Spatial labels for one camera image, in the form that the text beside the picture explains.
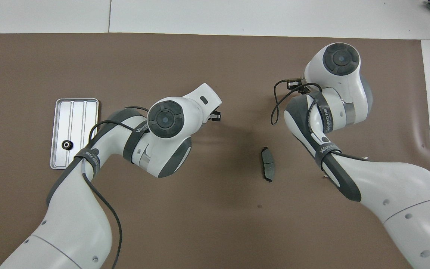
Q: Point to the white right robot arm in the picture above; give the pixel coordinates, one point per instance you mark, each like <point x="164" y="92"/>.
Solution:
<point x="394" y="194"/>

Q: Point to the long grey brake pad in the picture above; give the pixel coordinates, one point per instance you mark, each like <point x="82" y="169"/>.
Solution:
<point x="268" y="164"/>

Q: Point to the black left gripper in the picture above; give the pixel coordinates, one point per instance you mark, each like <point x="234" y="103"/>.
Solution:
<point x="215" y="116"/>

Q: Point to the silver metal tray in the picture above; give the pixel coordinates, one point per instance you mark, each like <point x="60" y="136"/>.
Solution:
<point x="65" y="119"/>

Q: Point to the brown table mat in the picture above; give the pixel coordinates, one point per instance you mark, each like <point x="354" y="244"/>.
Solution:
<point x="200" y="56"/>

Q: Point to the black bearing gear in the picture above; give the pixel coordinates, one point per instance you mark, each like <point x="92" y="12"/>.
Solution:
<point x="67" y="145"/>

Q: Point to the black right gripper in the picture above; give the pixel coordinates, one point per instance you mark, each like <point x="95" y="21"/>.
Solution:
<point x="295" y="84"/>

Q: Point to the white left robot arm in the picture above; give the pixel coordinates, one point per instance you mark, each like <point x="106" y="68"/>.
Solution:
<point x="73" y="224"/>

